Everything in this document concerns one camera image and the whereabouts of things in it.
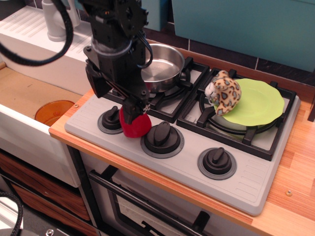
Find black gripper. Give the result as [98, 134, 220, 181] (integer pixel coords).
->
[84, 46, 151, 125]

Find red plastic pepper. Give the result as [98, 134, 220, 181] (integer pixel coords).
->
[119, 108, 152, 138]

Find stuffed cheetah toy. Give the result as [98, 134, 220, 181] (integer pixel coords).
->
[205, 70, 242, 116]

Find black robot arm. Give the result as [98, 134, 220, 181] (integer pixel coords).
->
[80, 0, 153, 124]

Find left black stove knob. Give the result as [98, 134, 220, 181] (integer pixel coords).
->
[97, 106, 123, 135]

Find black stove knob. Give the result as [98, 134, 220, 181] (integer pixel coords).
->
[197, 147, 237, 180]
[97, 106, 123, 135]
[140, 121, 185, 159]

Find stainless steel pot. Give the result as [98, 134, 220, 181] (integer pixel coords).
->
[141, 43, 185, 93]

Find middle black stove knob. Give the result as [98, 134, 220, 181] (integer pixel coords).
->
[140, 121, 185, 159]

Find right black stove knob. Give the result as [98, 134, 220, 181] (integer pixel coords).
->
[197, 147, 237, 180]

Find lime green plate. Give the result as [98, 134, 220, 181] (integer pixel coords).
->
[222, 78, 285, 126]

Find grey toy stove top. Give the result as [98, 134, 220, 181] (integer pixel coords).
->
[63, 64, 301, 217]

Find left black burner grate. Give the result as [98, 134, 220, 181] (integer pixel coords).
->
[96, 57, 210, 124]

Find black burner grate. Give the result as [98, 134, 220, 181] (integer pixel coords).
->
[96, 57, 210, 124]
[177, 68, 300, 161]

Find grey toy faucet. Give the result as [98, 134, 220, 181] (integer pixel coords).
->
[42, 0, 80, 42]

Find white toy sink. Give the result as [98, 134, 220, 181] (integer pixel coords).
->
[0, 6, 92, 187]

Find oven door with window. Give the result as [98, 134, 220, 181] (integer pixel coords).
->
[81, 153, 255, 236]

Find wooden drawer front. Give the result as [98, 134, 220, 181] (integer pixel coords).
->
[0, 150, 98, 236]

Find right black burner grate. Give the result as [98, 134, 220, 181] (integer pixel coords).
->
[177, 68, 300, 161]

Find black braided cable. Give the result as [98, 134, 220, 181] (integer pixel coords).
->
[0, 0, 74, 236]

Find black oven door handle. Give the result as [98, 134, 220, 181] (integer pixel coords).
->
[89, 170, 210, 236]

